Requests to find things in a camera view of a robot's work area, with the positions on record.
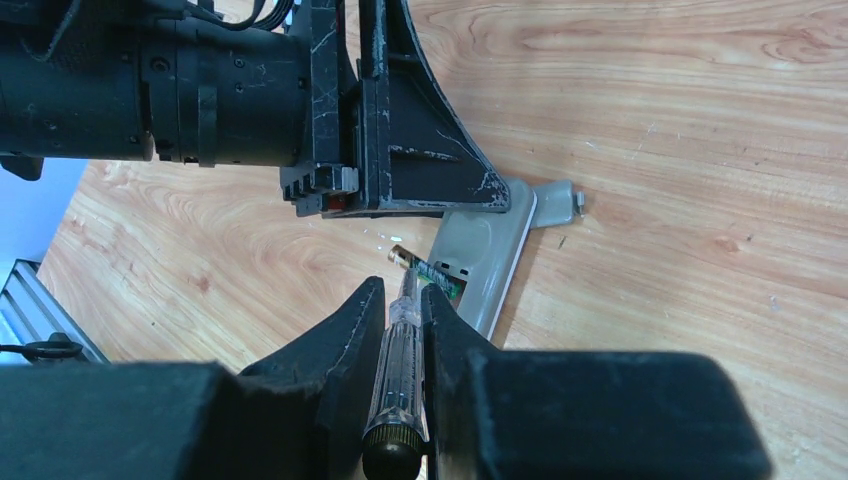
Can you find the grey remote control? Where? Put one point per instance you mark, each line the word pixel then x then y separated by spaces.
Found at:
pixel 483 249

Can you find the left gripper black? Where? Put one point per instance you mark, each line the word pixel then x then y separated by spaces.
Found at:
pixel 415 156

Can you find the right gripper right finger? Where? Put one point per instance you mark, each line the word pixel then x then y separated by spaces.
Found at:
pixel 529 414

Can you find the grey battery cover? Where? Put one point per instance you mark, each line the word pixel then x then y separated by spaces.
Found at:
pixel 557 203

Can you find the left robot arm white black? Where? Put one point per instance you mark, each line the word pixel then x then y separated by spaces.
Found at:
pixel 174 81

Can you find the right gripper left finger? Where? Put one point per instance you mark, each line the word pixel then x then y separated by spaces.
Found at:
pixel 298 413

